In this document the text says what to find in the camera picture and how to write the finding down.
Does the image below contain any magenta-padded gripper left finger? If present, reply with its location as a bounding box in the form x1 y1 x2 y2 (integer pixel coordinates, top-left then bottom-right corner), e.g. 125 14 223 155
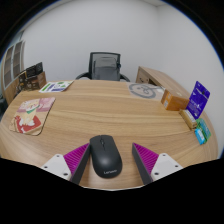
41 142 92 185

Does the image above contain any black computer mouse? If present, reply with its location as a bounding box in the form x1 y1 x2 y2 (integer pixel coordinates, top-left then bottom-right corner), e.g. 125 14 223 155
89 134 123 179

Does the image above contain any small yellow box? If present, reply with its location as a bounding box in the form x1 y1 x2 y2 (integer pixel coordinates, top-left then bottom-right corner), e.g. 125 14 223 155
179 108 198 130

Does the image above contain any tall brown cardboard box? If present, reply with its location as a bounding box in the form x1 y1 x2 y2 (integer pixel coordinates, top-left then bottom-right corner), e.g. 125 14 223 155
17 70 29 93

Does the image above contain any white sheet with green-purple print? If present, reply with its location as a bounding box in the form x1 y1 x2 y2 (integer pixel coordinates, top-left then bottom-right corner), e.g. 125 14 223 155
38 80 75 94

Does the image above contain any wide brown cardboard box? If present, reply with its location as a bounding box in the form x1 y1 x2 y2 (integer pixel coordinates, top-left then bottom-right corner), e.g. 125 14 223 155
25 71 47 90

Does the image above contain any black cardboard box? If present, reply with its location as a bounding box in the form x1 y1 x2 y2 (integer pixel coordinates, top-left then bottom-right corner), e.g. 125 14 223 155
25 61 44 78

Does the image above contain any small blue box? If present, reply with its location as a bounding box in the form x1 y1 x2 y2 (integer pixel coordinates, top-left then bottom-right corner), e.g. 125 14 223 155
194 127 207 146

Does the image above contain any black mesh office chair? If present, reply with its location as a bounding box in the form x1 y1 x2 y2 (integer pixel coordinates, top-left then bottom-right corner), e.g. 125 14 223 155
75 51 131 82

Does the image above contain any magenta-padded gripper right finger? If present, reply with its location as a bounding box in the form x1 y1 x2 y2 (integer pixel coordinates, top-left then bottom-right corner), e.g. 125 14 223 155
131 142 184 185

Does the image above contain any purple blister package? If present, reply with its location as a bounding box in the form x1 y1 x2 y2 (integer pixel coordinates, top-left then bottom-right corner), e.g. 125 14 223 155
185 80 211 120

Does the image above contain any small green box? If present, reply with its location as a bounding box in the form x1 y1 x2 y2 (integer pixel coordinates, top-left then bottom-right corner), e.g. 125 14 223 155
195 117 212 142

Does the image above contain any orange-brown cardboard box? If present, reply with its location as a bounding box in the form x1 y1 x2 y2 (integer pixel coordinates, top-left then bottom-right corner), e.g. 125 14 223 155
160 88 190 112

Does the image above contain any grey backpack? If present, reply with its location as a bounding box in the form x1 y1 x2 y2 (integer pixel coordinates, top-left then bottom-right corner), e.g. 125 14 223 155
92 55 121 81

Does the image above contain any cartoon dog print mouse pad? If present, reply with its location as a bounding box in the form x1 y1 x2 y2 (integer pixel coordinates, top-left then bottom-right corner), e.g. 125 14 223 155
8 96 56 136

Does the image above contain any wooden side desk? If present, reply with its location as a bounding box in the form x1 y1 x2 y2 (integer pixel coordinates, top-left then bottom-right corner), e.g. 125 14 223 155
135 65 191 99

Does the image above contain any wooden shelf unit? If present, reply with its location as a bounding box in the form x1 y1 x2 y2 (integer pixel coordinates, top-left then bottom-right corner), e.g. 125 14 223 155
0 40 27 106

